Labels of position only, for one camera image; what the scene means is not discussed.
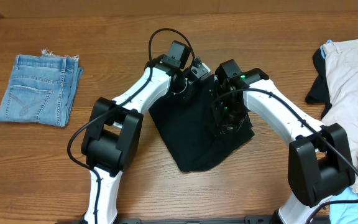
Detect black shorts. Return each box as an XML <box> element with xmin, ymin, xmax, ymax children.
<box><xmin>149</xmin><ymin>76</ymin><xmax>254</xmax><ymax>172</ymax></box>

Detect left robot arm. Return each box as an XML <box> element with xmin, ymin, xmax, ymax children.
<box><xmin>80</xmin><ymin>40</ymin><xmax>211</xmax><ymax>223</ymax></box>

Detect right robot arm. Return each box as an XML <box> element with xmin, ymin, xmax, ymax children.
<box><xmin>212</xmin><ymin>60</ymin><xmax>356</xmax><ymax>223</ymax></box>

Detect black garment under pile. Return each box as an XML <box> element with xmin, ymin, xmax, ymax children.
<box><xmin>305</xmin><ymin>49</ymin><xmax>332</xmax><ymax>119</ymax></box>

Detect folded blue denim shorts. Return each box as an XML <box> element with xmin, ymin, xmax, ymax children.
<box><xmin>0</xmin><ymin>49</ymin><xmax>83</xmax><ymax>127</ymax></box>

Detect light blue garment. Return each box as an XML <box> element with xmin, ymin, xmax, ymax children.
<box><xmin>319</xmin><ymin>39</ymin><xmax>358</xmax><ymax>224</ymax></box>

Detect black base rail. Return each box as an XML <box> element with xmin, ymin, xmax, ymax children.
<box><xmin>54</xmin><ymin>214</ymin><xmax>332</xmax><ymax>224</ymax></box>

